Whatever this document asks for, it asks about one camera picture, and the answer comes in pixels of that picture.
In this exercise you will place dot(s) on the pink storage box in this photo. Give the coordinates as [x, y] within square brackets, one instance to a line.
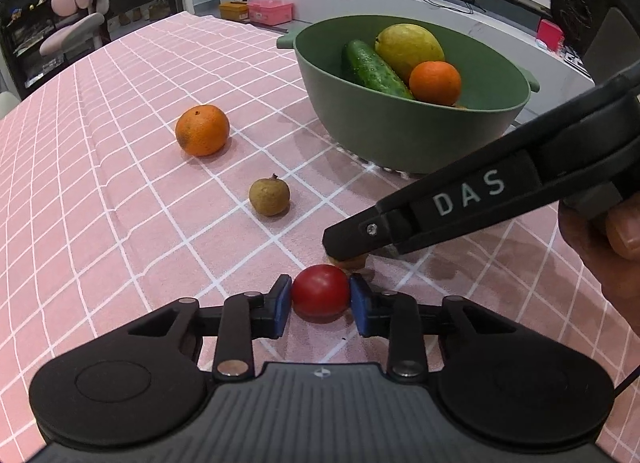
[270, 10]

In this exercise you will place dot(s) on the orange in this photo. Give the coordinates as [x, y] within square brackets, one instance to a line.
[435, 83]
[202, 130]

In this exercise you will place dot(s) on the pink checked tablecloth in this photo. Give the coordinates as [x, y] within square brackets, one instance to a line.
[125, 218]

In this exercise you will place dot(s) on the yellow green pear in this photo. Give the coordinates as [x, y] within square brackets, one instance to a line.
[405, 48]

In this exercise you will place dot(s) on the green cucumber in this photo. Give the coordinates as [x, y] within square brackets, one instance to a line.
[370, 68]

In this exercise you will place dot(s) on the red box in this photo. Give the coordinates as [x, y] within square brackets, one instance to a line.
[550, 33]

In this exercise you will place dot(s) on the white tv stand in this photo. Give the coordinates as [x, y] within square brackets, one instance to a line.
[450, 8]

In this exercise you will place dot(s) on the red tomato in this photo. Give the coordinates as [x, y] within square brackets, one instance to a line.
[320, 293]

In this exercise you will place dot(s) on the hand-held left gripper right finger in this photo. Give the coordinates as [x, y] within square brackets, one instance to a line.
[359, 305]

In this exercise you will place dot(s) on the person's right hand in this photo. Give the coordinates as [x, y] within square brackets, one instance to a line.
[600, 258]

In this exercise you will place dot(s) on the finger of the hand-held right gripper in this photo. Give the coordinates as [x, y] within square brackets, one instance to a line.
[360, 235]

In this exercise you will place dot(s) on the green plastic colander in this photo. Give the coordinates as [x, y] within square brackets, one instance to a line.
[375, 128]

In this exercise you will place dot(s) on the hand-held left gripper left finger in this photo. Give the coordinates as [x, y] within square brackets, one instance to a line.
[282, 305]

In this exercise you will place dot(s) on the yellow storage box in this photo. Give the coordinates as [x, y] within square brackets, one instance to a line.
[234, 10]

